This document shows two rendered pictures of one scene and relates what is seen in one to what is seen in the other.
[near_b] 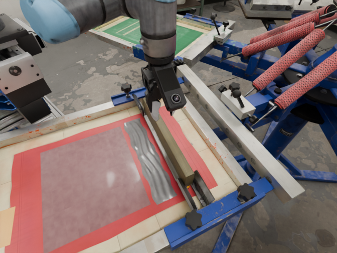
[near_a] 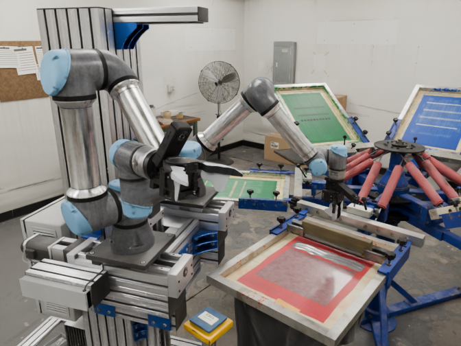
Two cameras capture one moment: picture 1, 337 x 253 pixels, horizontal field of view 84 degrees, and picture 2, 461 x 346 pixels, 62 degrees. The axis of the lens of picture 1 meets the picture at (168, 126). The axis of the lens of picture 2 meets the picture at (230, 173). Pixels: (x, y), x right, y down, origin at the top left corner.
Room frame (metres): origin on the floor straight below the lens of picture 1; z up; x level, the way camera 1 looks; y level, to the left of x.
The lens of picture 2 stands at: (-0.91, 1.18, 1.92)
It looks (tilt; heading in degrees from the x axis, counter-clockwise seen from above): 19 degrees down; 335
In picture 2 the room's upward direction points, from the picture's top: straight up
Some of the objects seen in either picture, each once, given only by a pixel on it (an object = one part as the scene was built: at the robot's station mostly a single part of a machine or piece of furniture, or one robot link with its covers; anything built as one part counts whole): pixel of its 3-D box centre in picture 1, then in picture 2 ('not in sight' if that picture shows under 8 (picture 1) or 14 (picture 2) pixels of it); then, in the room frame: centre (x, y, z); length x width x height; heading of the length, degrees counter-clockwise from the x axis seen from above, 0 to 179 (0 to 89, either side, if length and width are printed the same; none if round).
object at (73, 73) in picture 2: not in sight; (81, 146); (0.26, 1.11, 1.63); 0.15 x 0.12 x 0.55; 111
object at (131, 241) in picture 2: not in sight; (131, 231); (0.31, 0.99, 1.31); 0.15 x 0.15 x 0.10
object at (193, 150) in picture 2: not in sight; (188, 158); (0.67, 0.65, 1.42); 0.13 x 0.12 x 0.14; 146
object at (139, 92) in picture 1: (146, 96); (288, 226); (0.65, 0.10, 0.97); 0.30 x 0.05 x 0.07; 115
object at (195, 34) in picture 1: (170, 22); (253, 176); (1.26, -0.01, 1.05); 1.08 x 0.61 x 0.23; 55
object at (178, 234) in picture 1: (215, 213); (394, 262); (0.15, -0.13, 0.97); 0.30 x 0.05 x 0.07; 115
